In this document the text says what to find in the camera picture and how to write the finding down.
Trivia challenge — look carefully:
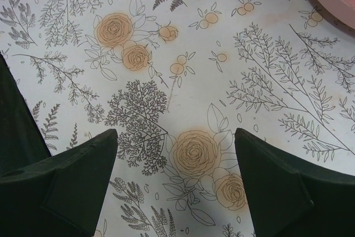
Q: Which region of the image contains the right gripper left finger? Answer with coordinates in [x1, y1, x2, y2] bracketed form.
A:
[1, 129, 118, 236]

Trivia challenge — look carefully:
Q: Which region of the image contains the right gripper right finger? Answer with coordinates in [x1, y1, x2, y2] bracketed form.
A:
[235, 128, 354, 237]

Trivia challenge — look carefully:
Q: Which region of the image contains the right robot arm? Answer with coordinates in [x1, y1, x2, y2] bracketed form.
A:
[1, 60, 354, 236]

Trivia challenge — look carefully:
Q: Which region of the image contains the floral table mat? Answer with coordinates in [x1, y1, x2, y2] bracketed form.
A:
[1, 0, 354, 236]

